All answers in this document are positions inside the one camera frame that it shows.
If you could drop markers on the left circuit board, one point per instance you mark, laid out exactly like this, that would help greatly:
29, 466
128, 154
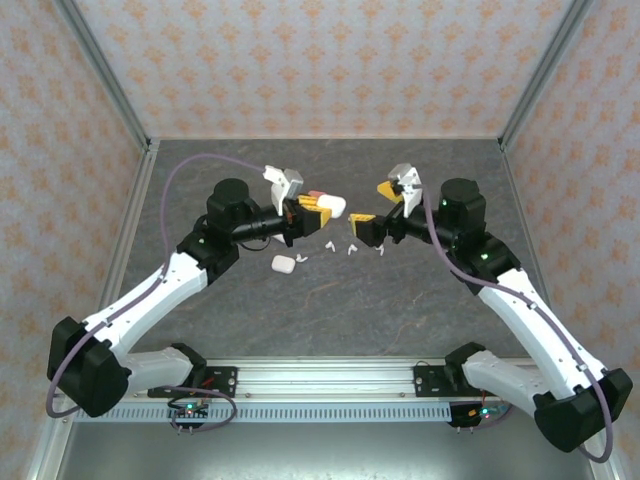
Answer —
189, 411

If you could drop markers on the aluminium frame post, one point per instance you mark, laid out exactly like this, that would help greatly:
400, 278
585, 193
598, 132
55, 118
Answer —
106, 70
546, 70

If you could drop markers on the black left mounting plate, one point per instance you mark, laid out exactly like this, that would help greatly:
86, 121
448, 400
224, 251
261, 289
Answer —
222, 375

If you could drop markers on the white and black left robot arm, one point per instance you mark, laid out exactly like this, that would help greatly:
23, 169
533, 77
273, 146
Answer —
150, 300

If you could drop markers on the grey metal front plate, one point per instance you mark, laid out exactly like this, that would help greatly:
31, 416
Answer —
325, 455

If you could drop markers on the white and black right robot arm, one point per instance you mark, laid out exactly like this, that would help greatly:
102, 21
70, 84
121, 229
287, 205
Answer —
530, 320

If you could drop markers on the circuit board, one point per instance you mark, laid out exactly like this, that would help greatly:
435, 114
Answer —
189, 411
480, 414

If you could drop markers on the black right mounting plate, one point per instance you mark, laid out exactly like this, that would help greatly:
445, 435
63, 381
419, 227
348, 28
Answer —
425, 380

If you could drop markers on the black mounting plate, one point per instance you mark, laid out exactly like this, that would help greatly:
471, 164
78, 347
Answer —
222, 375
425, 380

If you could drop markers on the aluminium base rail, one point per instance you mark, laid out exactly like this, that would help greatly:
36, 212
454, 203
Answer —
325, 380

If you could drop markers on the right circuit board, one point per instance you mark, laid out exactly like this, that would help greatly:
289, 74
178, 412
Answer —
480, 414

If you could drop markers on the aluminium side rail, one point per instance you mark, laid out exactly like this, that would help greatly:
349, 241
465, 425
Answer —
539, 250
131, 210

